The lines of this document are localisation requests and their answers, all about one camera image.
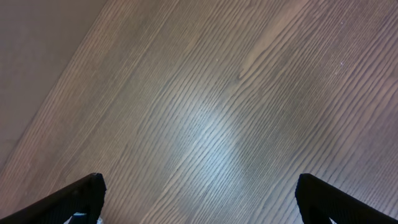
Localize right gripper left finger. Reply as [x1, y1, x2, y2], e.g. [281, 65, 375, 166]
[1, 173, 106, 224]

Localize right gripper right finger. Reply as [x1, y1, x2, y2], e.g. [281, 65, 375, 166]
[295, 173, 397, 224]

